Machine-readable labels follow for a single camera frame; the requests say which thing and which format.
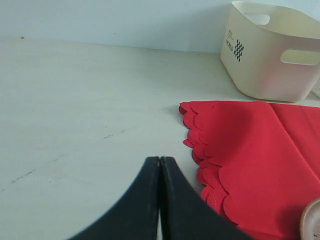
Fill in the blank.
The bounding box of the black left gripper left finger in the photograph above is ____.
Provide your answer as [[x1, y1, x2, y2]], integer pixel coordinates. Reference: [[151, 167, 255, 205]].
[[71, 156, 160, 240]]

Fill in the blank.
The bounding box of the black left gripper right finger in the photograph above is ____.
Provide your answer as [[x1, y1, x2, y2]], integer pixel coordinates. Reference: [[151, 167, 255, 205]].
[[158, 156, 251, 240]]

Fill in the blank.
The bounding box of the red scalloped cloth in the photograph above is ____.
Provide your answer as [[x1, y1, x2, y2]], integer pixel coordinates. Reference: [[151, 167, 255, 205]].
[[179, 101, 320, 240]]

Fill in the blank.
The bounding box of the brown wooden plate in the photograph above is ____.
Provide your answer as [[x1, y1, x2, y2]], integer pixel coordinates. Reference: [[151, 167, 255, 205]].
[[299, 198, 320, 240]]

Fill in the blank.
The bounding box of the white perforated plastic basket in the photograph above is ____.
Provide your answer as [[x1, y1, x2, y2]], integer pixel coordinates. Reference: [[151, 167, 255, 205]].
[[311, 78, 320, 98]]

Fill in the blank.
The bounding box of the cream plastic storage bin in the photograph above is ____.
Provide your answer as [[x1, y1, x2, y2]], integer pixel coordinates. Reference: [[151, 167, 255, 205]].
[[220, 0, 320, 102]]

